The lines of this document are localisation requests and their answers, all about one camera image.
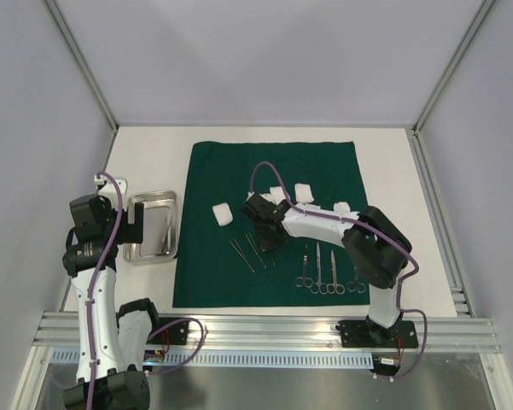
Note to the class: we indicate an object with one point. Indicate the aluminium front rail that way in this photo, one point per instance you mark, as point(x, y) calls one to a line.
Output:
point(237, 332)

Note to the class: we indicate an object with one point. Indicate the aluminium frame post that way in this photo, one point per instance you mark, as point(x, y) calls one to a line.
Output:
point(55, 13)
point(465, 44)

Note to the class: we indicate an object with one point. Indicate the clear suture packet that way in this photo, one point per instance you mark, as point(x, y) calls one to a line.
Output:
point(342, 208)
point(313, 206)

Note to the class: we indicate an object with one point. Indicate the white gauze pad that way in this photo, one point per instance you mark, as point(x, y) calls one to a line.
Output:
point(223, 214)
point(277, 194)
point(303, 193)

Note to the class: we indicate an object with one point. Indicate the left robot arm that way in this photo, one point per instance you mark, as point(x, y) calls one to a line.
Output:
point(112, 339)

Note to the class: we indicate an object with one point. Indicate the right aluminium frame post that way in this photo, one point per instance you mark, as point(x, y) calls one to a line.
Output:
point(465, 44)

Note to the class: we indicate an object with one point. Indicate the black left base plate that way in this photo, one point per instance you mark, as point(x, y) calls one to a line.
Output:
point(175, 335)

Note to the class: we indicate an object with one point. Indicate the stainless steel instrument tray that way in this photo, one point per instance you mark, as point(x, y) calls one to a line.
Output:
point(155, 205)

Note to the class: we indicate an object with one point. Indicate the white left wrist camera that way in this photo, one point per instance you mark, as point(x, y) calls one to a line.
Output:
point(114, 191)

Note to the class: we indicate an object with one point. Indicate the clear suture packet left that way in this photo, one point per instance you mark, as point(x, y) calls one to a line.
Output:
point(313, 206)

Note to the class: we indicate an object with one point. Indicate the white gauze pad far left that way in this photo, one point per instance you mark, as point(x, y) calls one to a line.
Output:
point(223, 214)

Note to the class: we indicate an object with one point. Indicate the slotted white cable duct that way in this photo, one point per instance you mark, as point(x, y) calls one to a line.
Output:
point(240, 358)

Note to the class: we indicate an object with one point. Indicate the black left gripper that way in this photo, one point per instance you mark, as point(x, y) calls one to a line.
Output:
point(131, 232)

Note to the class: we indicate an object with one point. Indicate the dark green surgical drape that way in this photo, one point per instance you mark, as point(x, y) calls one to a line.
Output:
point(210, 273)

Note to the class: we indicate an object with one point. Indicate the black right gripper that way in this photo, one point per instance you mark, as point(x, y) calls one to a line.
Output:
point(269, 232)

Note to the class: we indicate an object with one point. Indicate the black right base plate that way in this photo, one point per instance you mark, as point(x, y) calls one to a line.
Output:
point(363, 333)

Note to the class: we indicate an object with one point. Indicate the left aluminium frame post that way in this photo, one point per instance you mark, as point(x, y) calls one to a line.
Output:
point(55, 13)

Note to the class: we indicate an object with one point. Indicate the steel scissors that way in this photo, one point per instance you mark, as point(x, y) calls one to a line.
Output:
point(335, 287)
point(318, 287)
point(356, 285)

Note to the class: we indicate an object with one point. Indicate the clear suture packet right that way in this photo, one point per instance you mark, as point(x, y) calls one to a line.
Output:
point(342, 208)

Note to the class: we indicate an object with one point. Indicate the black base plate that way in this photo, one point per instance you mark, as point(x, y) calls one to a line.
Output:
point(363, 333)
point(175, 335)

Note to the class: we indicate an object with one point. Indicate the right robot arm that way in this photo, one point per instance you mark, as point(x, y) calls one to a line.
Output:
point(377, 249)

